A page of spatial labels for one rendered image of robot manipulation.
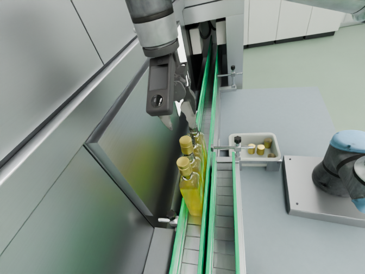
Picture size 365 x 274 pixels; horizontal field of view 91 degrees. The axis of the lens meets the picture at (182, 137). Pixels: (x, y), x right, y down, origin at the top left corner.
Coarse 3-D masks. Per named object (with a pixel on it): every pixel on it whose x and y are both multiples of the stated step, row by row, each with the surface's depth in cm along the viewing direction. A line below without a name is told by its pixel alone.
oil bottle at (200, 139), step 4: (200, 132) 65; (196, 136) 63; (200, 136) 63; (196, 140) 63; (200, 140) 63; (204, 140) 67; (200, 144) 63; (204, 144) 67; (204, 148) 67; (204, 152) 67; (204, 156) 68
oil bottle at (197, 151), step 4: (196, 144) 61; (196, 148) 59; (200, 148) 61; (196, 152) 59; (200, 152) 60; (200, 156) 60; (204, 160) 67; (204, 164) 67; (204, 168) 67; (204, 172) 67; (204, 176) 67
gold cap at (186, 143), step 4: (184, 136) 50; (188, 136) 50; (180, 140) 50; (184, 140) 49; (188, 140) 49; (180, 144) 50; (184, 144) 49; (188, 144) 49; (184, 148) 50; (188, 148) 50; (192, 148) 51; (184, 152) 51; (188, 152) 51
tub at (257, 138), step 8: (232, 136) 95; (248, 136) 93; (256, 136) 92; (264, 136) 92; (272, 136) 89; (232, 144) 98; (248, 144) 97; (256, 144) 96; (272, 144) 89; (240, 152) 94; (264, 152) 91; (272, 152) 89; (240, 160) 83; (248, 160) 82; (256, 160) 81; (264, 160) 80; (272, 160) 80
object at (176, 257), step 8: (208, 56) 145; (208, 64) 145; (208, 72) 141; (200, 96) 105; (200, 104) 100; (200, 112) 101; (200, 120) 98; (184, 208) 60; (184, 216) 61; (184, 224) 60; (176, 232) 54; (184, 232) 59; (176, 240) 52; (184, 240) 59; (176, 248) 51; (176, 256) 50; (176, 264) 50; (176, 272) 51
